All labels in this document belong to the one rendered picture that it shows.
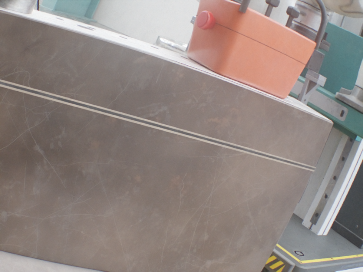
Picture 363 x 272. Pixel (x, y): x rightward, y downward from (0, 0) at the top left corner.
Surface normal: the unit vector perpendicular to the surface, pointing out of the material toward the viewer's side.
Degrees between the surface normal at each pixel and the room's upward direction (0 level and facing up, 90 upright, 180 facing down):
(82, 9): 90
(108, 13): 90
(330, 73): 90
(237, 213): 90
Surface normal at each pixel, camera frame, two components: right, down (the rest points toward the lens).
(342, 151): -0.74, -0.16
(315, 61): 0.56, 0.40
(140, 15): -0.59, -0.07
